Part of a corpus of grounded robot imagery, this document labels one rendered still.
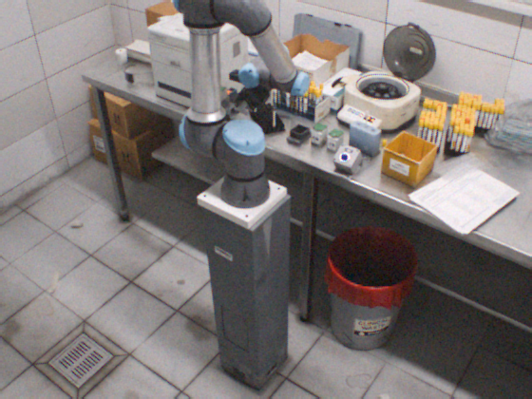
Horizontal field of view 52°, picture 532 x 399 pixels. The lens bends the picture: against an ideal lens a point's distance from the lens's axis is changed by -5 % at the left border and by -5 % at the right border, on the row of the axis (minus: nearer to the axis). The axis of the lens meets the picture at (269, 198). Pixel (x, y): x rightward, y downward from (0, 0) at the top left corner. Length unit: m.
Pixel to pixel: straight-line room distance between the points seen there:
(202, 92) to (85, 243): 1.60
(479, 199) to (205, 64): 0.93
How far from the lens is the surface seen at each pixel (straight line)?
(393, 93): 2.15
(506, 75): 2.24
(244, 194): 1.67
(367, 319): 2.27
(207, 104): 1.63
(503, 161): 2.08
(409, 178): 1.84
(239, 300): 1.95
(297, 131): 2.05
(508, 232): 1.78
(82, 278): 2.86
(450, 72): 2.31
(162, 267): 2.81
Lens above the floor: 2.00
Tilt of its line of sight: 39 degrees down
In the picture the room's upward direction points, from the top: 1 degrees counter-clockwise
